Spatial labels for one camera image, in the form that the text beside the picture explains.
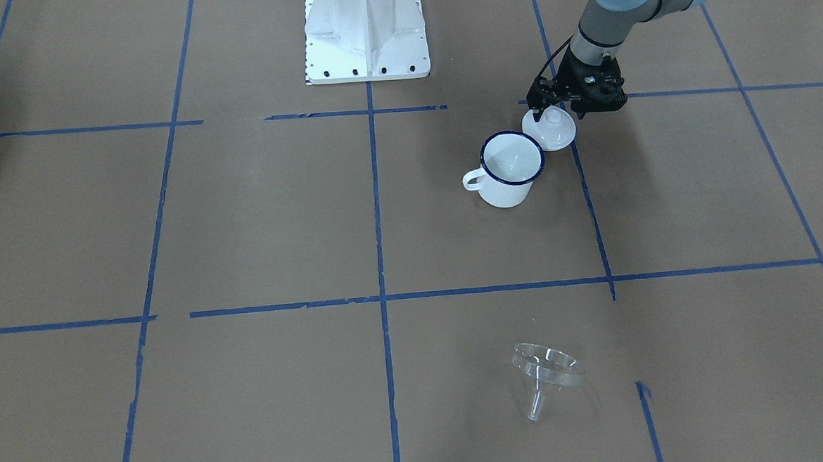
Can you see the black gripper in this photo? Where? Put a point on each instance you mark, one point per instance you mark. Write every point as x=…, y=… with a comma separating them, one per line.
x=560, y=80

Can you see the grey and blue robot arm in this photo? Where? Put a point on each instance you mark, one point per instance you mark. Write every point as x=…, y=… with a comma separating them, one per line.
x=604, y=25

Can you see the clear plastic funnel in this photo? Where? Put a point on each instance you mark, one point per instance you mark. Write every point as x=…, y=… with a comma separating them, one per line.
x=548, y=370

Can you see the white enamel mug blue rim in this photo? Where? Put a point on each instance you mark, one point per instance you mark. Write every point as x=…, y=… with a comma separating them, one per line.
x=510, y=161

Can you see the blue tape line lengthwise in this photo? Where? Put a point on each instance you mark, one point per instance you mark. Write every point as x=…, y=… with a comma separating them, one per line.
x=550, y=69
x=382, y=296

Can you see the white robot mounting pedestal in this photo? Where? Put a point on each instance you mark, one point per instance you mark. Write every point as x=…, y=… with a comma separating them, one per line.
x=349, y=41

